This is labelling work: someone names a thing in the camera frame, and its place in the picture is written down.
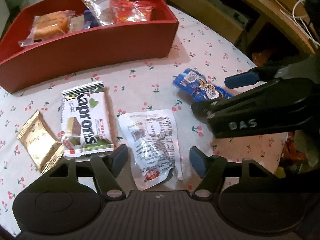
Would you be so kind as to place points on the orange mooncake packet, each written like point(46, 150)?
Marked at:
point(48, 26)

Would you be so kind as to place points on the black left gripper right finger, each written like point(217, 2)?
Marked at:
point(212, 172)

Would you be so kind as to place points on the red cardboard box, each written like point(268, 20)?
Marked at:
point(81, 50)

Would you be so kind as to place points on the blue snack bag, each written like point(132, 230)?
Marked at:
point(196, 85)

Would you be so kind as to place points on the red chips bag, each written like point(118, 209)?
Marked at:
point(131, 11)

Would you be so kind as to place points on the Kaprons wafer packet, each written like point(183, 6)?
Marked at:
point(85, 123)

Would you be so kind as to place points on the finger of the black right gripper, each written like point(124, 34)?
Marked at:
point(250, 100)
point(251, 77)

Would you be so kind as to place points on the white pouch snack packet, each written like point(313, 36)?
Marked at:
point(152, 137)

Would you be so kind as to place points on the gold foil snack packet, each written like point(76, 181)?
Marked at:
point(40, 142)

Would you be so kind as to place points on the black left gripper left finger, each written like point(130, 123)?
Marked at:
point(105, 171)

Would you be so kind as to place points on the brown pastry clear packet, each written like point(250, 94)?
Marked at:
point(102, 10)

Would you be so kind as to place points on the dark blue packet in box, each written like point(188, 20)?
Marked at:
point(89, 20)

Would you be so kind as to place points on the wooden bench frame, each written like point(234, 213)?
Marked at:
point(244, 21)

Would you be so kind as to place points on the cherry print tablecloth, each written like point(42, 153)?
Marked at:
point(137, 86)

